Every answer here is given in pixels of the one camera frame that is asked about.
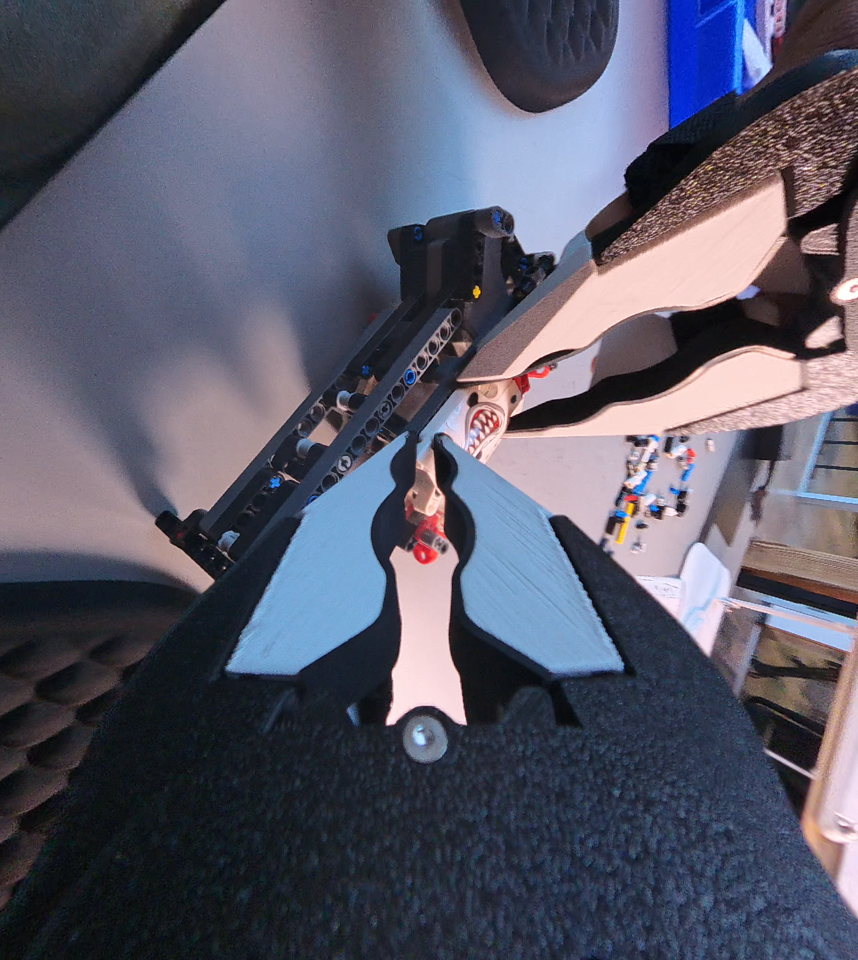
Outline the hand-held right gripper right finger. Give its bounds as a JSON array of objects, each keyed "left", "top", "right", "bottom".
[{"left": 432, "top": 435, "right": 626, "bottom": 721}]

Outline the black chair armrest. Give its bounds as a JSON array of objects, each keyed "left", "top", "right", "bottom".
[
  {"left": 459, "top": 0, "right": 621, "bottom": 114},
  {"left": 0, "top": 581, "right": 201, "bottom": 960}
]

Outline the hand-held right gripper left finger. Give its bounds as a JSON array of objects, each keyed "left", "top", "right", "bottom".
[{"left": 225, "top": 433, "right": 420, "bottom": 706}]

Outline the pile of small toy pieces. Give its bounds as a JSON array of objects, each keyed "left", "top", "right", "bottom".
[{"left": 605, "top": 433, "right": 700, "bottom": 556}]

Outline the person's left hand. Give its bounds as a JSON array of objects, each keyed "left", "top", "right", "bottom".
[{"left": 774, "top": 0, "right": 858, "bottom": 72}]

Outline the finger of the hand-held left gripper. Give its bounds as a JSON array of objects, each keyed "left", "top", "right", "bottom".
[
  {"left": 506, "top": 347, "right": 808, "bottom": 440},
  {"left": 456, "top": 174, "right": 790, "bottom": 385}
]

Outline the white black toy truck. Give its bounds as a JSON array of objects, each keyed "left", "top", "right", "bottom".
[{"left": 155, "top": 206, "right": 557, "bottom": 579}]

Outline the printed sticker sheet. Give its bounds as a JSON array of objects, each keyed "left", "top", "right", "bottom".
[{"left": 635, "top": 573, "right": 685, "bottom": 620}]

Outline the blue plastic bin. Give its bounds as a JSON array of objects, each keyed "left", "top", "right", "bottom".
[{"left": 667, "top": 0, "right": 775, "bottom": 129}]

